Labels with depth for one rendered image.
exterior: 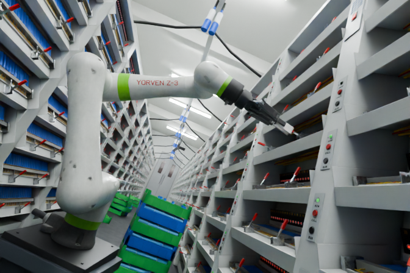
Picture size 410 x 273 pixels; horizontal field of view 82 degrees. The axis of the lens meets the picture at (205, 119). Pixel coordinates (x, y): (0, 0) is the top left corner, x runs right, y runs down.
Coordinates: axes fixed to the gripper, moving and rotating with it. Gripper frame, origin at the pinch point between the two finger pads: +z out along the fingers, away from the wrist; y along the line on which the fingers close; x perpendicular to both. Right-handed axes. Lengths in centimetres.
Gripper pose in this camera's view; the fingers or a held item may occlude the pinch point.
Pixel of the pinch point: (282, 126)
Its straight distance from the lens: 94.7
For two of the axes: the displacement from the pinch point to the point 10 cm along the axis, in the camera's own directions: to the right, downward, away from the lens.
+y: 1.7, -2.9, -9.4
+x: 5.4, -7.7, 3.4
